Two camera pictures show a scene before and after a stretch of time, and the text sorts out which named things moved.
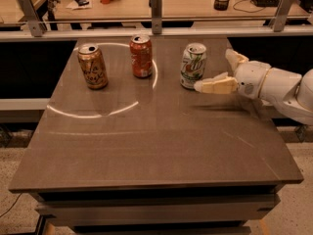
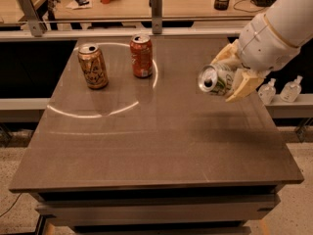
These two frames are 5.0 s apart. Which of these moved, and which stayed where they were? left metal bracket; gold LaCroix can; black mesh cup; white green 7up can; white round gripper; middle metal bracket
Moved: white round gripper; white green 7up can
Stayed: left metal bracket; black mesh cup; gold LaCroix can; middle metal bracket
